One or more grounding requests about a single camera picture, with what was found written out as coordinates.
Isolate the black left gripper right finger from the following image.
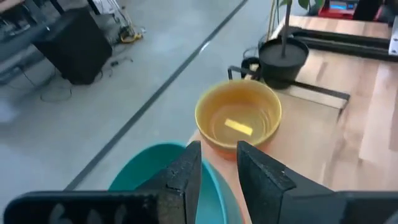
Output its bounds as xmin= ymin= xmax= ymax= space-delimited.
xmin=236 ymin=141 xmax=398 ymax=224

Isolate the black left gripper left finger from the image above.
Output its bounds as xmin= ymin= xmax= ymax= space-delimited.
xmin=2 ymin=140 xmax=203 ymax=224

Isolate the large green plastic bowl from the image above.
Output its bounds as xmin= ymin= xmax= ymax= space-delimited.
xmin=108 ymin=142 xmax=244 ymax=224

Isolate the small yellow translucent bowl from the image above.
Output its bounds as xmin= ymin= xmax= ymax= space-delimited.
xmin=195 ymin=79 xmax=283 ymax=147

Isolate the green potted plant black pot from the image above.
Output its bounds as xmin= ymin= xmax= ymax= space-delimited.
xmin=258 ymin=0 xmax=326 ymax=90

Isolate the dark equipment cart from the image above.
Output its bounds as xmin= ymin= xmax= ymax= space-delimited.
xmin=32 ymin=6 xmax=113 ymax=85

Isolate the red flat object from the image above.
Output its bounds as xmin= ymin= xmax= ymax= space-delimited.
xmin=317 ymin=6 xmax=355 ymax=20

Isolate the black ring-shaped object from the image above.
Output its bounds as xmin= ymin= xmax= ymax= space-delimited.
xmin=241 ymin=57 xmax=262 ymax=78

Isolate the yellow floor cable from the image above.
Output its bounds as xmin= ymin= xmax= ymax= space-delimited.
xmin=119 ymin=30 xmax=144 ymax=44

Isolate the grey metal bracket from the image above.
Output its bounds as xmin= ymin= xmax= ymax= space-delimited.
xmin=387 ymin=17 xmax=398 ymax=57

